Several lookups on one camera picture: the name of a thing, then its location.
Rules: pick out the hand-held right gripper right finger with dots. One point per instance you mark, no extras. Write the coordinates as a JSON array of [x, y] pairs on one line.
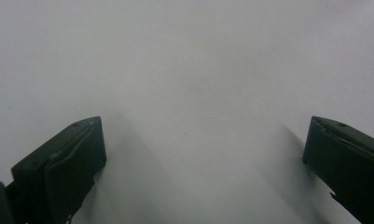
[[346, 158]]

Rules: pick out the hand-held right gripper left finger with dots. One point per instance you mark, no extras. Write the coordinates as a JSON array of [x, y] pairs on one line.
[[63, 168]]

